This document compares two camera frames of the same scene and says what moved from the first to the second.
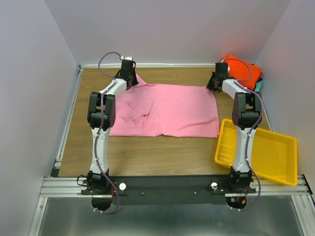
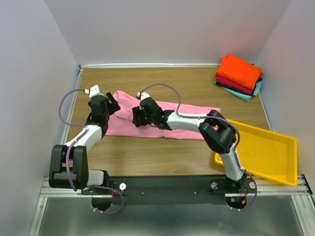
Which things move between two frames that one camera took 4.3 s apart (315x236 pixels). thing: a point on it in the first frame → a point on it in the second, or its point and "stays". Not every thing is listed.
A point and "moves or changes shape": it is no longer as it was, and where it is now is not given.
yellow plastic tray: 274,156 stays
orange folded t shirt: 244,73 stays
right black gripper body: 210,84 → 149,119
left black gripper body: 133,76 → 110,109
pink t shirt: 174,110 moves or changes shape
